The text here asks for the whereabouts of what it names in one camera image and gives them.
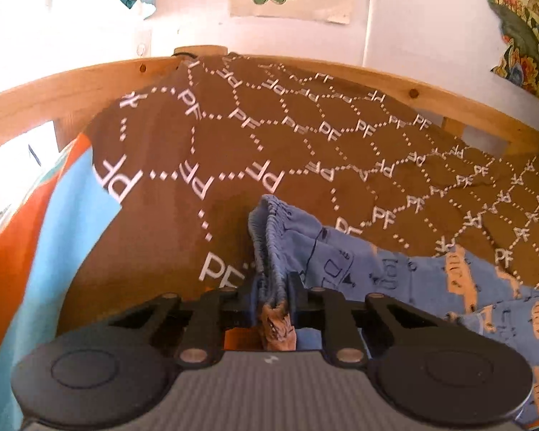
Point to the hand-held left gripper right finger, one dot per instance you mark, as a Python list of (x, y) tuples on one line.
[(301, 298)]

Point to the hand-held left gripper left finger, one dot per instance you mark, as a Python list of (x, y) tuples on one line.
[(240, 298)]

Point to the blue printed pants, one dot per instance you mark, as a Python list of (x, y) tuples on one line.
[(408, 278)]

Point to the brown patterned blanket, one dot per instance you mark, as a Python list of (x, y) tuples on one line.
[(274, 152)]

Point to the colourful orange and blue sheet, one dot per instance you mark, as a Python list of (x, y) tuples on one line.
[(49, 233)]

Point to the wooden bed frame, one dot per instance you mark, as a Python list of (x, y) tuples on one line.
[(72, 85)]

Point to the white wall pipe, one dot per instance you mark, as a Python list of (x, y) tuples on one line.
[(372, 22)]

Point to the colourful floral wall poster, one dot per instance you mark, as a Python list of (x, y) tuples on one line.
[(525, 27)]

